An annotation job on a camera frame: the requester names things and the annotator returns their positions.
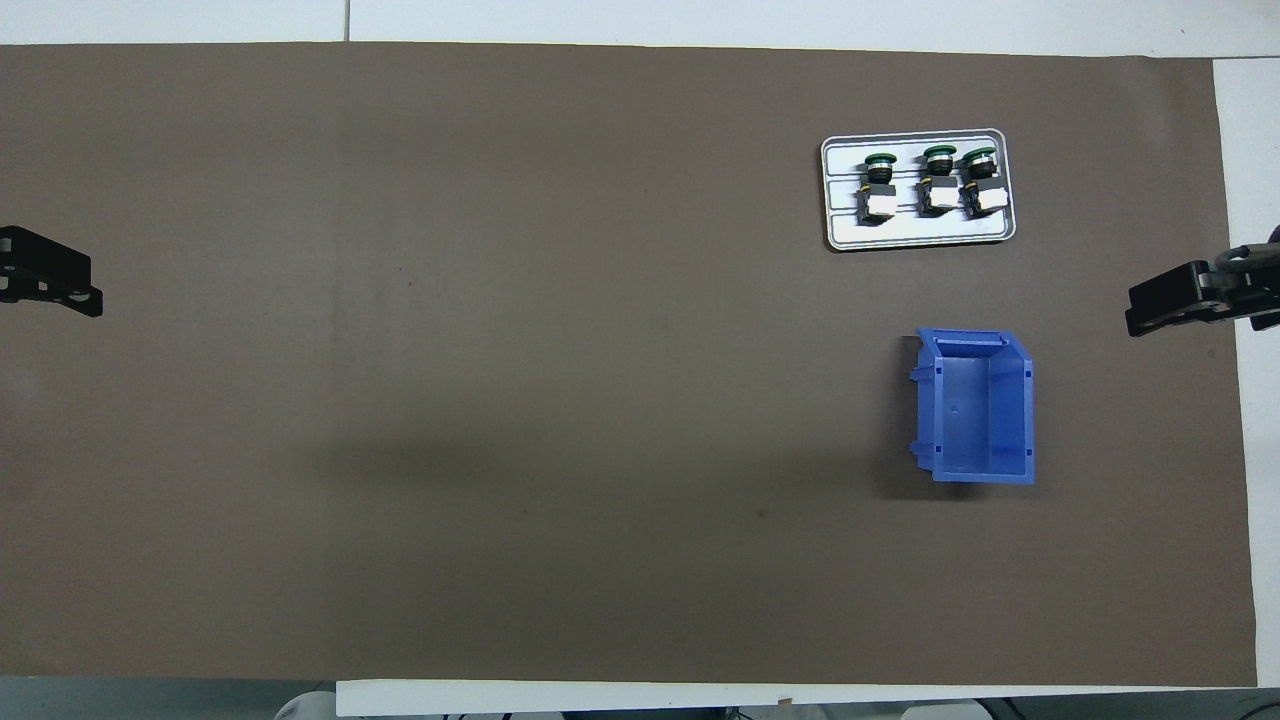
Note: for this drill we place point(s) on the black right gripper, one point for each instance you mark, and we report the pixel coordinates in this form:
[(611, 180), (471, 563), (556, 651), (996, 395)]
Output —
[(1255, 290)]

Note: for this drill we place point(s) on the green push button switch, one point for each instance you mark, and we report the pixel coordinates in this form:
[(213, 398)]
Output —
[(988, 200), (880, 205), (938, 197)]

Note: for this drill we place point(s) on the blue plastic storage bin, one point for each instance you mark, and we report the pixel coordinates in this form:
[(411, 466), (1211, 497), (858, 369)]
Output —
[(975, 420)]

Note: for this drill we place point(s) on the silver metal tray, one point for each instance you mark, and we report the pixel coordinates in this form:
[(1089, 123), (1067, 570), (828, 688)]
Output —
[(900, 228)]

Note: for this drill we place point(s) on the brown table mat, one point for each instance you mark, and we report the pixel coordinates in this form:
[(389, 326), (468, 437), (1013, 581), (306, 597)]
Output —
[(500, 400)]

